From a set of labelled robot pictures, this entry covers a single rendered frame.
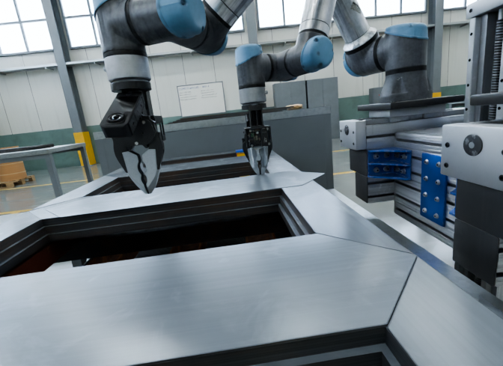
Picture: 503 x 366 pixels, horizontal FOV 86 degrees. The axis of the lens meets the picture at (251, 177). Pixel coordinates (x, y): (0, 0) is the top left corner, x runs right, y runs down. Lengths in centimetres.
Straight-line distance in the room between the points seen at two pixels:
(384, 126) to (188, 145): 101
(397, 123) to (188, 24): 69
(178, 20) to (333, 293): 44
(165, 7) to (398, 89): 73
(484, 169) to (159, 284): 48
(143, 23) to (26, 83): 1132
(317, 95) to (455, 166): 887
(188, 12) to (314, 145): 123
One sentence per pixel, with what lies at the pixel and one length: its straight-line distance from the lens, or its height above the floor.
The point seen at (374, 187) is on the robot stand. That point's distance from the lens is 97.
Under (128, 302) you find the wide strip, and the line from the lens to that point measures 34.
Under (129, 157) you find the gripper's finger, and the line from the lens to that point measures 57.
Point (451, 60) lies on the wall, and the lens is 1227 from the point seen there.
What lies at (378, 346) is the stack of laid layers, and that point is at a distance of 28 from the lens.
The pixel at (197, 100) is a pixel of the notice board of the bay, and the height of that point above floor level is 173.
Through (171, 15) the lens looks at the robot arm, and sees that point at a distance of 50.
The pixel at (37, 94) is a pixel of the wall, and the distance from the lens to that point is 1162.
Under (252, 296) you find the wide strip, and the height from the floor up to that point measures 87.
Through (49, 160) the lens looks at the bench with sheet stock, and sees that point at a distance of 311.
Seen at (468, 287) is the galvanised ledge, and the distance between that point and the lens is 70.
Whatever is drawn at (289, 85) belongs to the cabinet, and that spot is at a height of 184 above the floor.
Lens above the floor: 105
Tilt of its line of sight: 13 degrees down
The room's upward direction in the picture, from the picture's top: 6 degrees counter-clockwise
